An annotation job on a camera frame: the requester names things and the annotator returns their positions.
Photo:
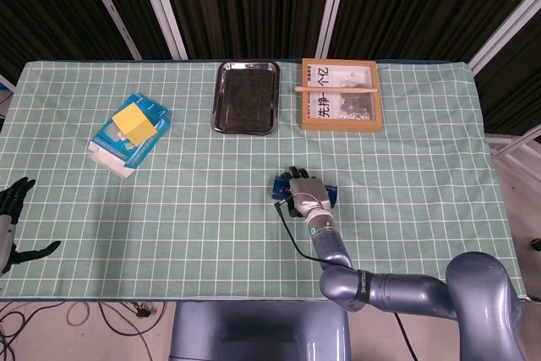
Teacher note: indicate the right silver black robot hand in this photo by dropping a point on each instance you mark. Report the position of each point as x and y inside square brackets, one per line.
[310, 194]

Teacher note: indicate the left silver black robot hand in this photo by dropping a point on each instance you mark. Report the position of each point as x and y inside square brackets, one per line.
[6, 242]

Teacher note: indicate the blue hinged case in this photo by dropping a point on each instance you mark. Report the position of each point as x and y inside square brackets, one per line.
[279, 187]

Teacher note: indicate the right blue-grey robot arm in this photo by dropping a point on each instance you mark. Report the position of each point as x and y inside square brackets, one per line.
[334, 251]

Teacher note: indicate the green checkered tablecloth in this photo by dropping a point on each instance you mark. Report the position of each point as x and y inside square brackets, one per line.
[211, 209]

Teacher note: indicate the light wooden stick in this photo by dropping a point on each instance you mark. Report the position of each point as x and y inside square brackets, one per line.
[338, 89]

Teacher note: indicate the dark metal tray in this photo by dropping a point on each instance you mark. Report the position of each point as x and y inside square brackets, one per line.
[245, 99]

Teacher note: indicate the flattened blue cardboard box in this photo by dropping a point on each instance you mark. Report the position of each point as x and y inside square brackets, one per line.
[118, 158]

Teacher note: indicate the yellow black connector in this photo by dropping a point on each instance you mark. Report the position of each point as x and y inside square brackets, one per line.
[143, 310]

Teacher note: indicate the blue-grey robot torso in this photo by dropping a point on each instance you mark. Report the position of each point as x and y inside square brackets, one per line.
[253, 335]

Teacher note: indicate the white blue panel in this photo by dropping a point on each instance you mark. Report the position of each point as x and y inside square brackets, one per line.
[6, 84]

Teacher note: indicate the yellow sponge block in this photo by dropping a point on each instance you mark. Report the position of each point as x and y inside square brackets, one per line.
[133, 124]

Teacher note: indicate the wooden shadow box frame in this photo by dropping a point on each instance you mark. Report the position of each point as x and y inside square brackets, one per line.
[342, 126]

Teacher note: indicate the aluminium profile frame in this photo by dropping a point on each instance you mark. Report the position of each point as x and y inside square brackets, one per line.
[513, 143]

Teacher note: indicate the white double frame post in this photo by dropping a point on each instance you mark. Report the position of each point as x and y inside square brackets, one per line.
[162, 6]

